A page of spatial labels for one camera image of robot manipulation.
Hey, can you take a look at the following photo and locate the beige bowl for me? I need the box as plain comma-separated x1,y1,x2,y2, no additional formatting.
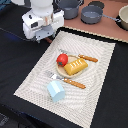
119,5,128,30

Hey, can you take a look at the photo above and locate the light blue toy carton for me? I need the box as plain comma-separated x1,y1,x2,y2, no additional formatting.
47,81,65,102

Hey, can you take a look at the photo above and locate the white woven placemat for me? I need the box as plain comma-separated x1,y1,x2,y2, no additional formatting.
14,31,115,128

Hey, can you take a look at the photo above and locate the round wooden plate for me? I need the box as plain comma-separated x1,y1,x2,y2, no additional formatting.
56,55,83,78

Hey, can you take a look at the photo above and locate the fork with wooden handle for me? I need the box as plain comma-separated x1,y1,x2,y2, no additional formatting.
45,71,86,89

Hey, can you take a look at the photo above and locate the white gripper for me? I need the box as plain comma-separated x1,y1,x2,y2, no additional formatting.
22,10,64,41

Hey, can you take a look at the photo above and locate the pink wooden board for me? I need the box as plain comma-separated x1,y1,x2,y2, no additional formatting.
64,0,128,42

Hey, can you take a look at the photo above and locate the grey saucepan with handle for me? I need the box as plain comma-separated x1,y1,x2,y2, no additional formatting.
81,6,120,24

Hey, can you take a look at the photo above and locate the knife with wooden handle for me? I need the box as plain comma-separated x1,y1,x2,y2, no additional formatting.
59,49,98,63

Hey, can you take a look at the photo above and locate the grey pot with handles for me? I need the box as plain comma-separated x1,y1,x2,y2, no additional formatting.
55,0,83,20

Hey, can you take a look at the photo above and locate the red toy tomato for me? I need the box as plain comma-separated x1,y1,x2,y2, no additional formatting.
56,53,68,66

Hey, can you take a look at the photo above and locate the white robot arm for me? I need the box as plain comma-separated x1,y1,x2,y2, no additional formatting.
11,0,64,42

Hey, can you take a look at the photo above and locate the yellow toy bread loaf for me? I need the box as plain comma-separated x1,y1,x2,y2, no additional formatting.
64,58,88,76

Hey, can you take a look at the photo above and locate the brown wooden stick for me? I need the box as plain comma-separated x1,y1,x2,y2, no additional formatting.
45,37,52,43

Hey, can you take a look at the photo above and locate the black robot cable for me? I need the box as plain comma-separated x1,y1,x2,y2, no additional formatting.
0,26,26,38

